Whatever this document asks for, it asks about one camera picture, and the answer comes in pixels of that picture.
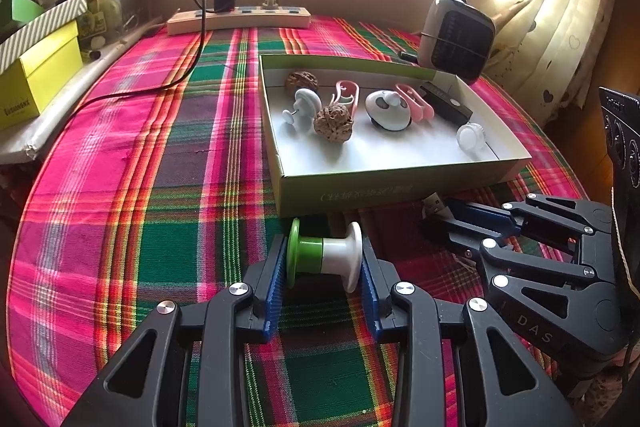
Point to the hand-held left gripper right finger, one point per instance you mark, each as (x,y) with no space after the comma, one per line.
(371,302)

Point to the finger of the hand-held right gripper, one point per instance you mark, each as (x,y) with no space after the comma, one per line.
(460,234)
(485,217)

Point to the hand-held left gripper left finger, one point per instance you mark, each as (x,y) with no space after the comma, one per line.
(275,287)

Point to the silver USB plug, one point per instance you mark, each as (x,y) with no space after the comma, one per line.
(434,203)

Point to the green white spool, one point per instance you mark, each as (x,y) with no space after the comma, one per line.
(325,257)

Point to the clear jar white lid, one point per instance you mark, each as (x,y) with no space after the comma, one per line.
(471,139)

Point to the green cardboard box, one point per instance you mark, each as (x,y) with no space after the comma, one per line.
(380,192)

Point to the black remote device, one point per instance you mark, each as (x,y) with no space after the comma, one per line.
(450,104)

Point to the pink plastic clip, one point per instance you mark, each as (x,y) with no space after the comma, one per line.
(412,99)

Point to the white grey rounded case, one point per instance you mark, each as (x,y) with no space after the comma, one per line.
(387,117)

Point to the large brown walnut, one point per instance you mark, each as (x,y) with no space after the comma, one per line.
(332,120)

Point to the pink white curled clip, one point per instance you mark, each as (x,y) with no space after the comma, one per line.
(345,83)

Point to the white knob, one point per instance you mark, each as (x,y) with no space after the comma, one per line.
(307,99)

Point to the small brown walnut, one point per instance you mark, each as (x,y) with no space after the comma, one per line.
(301,83)

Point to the person's right forearm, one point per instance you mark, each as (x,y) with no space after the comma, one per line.
(607,387)

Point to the grey black fan heater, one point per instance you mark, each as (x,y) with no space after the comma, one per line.
(460,42)

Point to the cream heart print curtain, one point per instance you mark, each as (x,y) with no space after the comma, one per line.
(550,22)

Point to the white power strip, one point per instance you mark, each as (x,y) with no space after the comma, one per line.
(240,21)

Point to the white plug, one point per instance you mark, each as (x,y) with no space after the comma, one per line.
(271,1)

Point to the yellow green box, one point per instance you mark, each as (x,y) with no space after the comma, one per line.
(40,77)

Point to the green glass jar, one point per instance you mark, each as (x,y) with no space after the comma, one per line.
(100,19)

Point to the striped box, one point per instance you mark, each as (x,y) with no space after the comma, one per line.
(45,27)

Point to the green box lid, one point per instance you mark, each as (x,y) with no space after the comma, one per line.
(22,9)

